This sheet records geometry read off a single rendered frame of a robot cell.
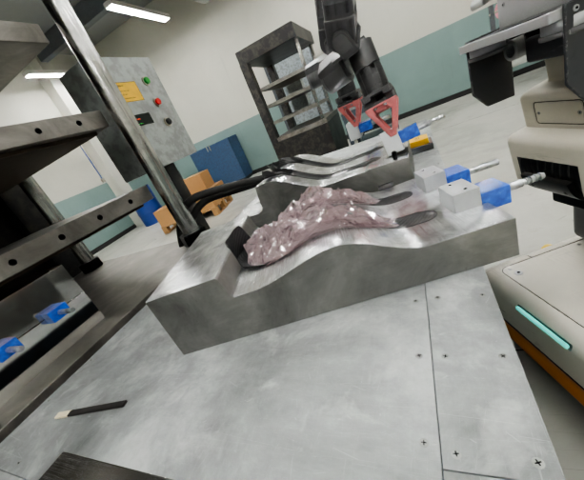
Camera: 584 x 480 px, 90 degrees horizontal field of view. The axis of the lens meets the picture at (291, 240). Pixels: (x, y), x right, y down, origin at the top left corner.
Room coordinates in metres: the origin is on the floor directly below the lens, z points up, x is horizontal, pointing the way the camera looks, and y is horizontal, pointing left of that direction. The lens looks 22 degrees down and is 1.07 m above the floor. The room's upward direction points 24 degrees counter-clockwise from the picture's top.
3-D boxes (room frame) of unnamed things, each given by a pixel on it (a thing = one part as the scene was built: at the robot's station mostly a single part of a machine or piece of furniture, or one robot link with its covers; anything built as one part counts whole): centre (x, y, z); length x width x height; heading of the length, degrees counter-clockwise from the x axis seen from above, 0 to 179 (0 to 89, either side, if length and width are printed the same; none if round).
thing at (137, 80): (1.36, 0.37, 0.74); 0.30 x 0.22 x 1.47; 151
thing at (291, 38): (5.40, -1.10, 1.03); 1.54 x 0.94 x 2.06; 154
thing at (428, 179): (0.48, -0.32, 0.86); 0.13 x 0.05 x 0.05; 78
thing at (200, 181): (5.69, 1.42, 0.37); 1.20 x 0.82 x 0.74; 72
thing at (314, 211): (0.48, -0.04, 0.90); 0.26 x 0.18 x 0.08; 78
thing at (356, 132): (0.96, -0.38, 0.94); 0.13 x 0.05 x 0.05; 61
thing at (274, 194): (0.83, -0.14, 0.87); 0.50 x 0.26 x 0.14; 61
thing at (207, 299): (0.47, -0.04, 0.86); 0.50 x 0.26 x 0.11; 78
